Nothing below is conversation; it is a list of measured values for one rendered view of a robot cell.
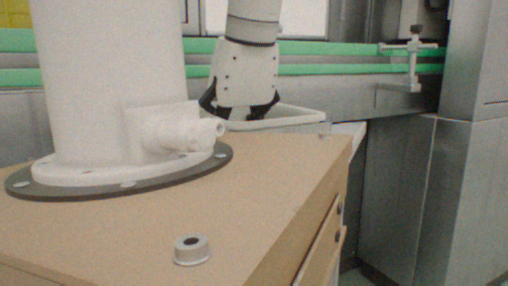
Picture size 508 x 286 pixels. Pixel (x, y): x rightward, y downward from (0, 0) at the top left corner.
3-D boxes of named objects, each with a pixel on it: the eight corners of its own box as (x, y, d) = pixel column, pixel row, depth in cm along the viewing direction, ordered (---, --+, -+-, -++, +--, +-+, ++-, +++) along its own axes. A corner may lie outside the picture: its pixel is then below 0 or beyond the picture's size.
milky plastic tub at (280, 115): (259, 138, 70) (260, 97, 67) (330, 168, 50) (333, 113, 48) (182, 148, 61) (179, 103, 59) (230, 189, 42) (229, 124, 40)
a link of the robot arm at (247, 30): (269, 15, 50) (266, 33, 52) (217, 10, 46) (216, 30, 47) (297, 24, 45) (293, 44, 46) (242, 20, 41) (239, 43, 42)
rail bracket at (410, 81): (380, 106, 96) (387, 28, 91) (433, 114, 82) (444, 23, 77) (369, 107, 94) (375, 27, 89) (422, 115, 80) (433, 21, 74)
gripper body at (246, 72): (266, 27, 51) (256, 92, 57) (207, 24, 46) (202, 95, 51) (294, 38, 46) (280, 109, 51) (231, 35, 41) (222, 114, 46)
